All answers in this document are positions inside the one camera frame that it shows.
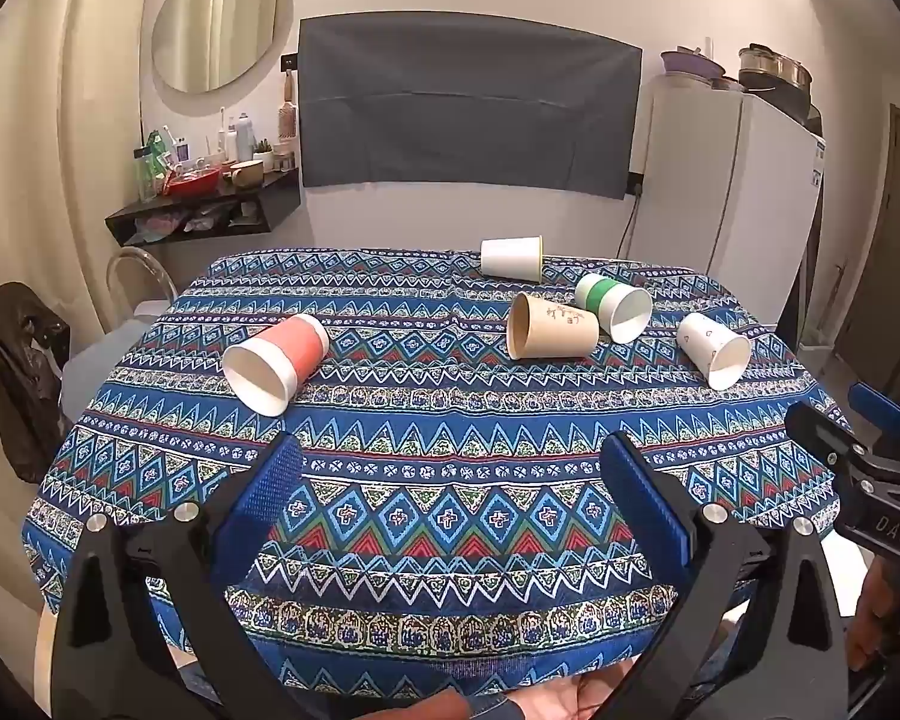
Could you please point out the dark grey cloth cover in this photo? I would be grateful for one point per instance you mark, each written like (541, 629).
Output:
(469, 101)

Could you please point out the grey spray bottle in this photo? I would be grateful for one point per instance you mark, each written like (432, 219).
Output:
(244, 136)

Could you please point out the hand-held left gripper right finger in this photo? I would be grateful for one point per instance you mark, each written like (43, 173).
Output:
(645, 499)

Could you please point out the purple bowl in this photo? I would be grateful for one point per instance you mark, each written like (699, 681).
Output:
(690, 66)

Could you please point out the red paper cup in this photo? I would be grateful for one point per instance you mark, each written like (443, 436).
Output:
(279, 361)

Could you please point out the red bowl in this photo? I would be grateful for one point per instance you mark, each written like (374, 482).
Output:
(193, 183)

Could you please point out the white paper cup yellow rim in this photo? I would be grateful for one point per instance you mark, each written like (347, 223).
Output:
(510, 256)

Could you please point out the person's right hand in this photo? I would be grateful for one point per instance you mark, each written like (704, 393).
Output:
(874, 615)

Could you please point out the black plastic bag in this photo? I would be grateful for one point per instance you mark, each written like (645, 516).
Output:
(22, 375)

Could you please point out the wooden bottle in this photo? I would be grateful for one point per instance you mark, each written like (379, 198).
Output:
(288, 101)

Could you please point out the green and white paper cup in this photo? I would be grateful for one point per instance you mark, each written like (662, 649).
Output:
(616, 305)

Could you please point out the person's left hand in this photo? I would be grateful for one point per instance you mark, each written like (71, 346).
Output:
(570, 697)

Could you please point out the small potted plant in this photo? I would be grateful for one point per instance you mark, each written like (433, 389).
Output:
(263, 156)

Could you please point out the green plastic bottle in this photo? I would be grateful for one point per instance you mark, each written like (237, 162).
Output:
(148, 169)

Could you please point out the blue patterned tablecloth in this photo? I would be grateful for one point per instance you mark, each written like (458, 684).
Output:
(435, 420)

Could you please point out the dark door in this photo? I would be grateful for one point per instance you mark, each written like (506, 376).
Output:
(881, 255)

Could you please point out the dark cooking pot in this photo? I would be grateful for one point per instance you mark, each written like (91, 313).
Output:
(784, 99)

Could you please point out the white refrigerator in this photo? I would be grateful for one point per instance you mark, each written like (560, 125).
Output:
(720, 195)

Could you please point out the black wall shelf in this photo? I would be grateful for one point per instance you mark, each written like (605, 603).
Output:
(270, 202)

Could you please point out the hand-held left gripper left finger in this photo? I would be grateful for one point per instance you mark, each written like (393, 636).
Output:
(271, 484)

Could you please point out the steel pot with lid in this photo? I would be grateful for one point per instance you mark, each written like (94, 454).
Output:
(772, 64)

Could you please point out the cream mug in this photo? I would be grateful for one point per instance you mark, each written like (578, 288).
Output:
(246, 173)

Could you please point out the white small bottle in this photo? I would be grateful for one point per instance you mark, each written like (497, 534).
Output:
(231, 144)

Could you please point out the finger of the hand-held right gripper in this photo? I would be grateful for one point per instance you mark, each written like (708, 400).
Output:
(879, 403)
(821, 431)

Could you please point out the brown paper cup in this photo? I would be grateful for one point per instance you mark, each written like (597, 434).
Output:
(551, 328)

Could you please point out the clear acrylic chair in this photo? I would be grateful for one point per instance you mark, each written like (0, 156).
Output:
(131, 277)

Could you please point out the white paper cup small prints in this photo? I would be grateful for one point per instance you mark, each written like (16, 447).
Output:
(712, 349)

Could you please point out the oval wall mirror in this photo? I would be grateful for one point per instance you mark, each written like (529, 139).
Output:
(221, 19)

